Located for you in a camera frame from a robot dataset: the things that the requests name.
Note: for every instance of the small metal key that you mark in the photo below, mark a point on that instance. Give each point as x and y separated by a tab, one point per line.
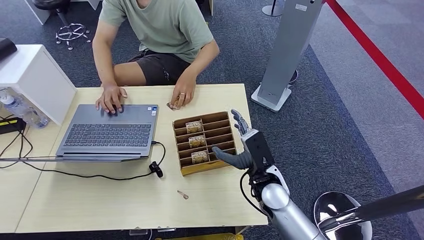
182	194

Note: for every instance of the clear plastic water bottle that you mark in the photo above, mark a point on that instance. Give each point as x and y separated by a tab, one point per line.
23	112

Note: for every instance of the clear table bracket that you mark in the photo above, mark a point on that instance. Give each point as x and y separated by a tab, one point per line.
166	230
138	232

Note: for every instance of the black device on cabinet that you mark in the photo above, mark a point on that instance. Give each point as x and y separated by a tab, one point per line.
6	47

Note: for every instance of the black stool chrome base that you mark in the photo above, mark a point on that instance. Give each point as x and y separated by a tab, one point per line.
72	33

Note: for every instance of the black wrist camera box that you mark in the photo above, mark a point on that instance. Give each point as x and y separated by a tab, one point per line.
260	149

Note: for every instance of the white cabinet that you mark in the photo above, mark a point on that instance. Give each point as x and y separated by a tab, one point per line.
36	79

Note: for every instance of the person's right hand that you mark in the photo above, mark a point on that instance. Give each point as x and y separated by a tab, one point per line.
111	97

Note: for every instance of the yellow object under table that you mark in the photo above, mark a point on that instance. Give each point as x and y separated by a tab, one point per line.
205	237

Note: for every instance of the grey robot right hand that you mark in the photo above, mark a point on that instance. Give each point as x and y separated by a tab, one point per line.
236	160

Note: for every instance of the grey kiosk stand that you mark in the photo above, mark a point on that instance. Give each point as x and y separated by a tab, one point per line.
288	49

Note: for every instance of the person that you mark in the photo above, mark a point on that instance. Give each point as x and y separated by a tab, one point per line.
155	30

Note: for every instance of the grey laptop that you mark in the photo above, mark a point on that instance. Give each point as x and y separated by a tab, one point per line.
109	132

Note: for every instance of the black yellow power strip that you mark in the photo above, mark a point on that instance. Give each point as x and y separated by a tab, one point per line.
10	126

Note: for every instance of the person's left forearm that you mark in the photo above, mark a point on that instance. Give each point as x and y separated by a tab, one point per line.
202	61

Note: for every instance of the person's right forearm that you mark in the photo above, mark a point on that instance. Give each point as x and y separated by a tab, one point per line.
103	63

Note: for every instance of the red barrier belt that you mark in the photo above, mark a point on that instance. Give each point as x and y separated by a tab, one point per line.
381	61

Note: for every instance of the person's left hand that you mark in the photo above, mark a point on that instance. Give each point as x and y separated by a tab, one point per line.
184	91

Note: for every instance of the cardboard card organizer box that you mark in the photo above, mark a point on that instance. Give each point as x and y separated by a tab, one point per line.
218	132

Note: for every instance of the grey stanchion base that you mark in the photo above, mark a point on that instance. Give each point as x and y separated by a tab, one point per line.
272	10

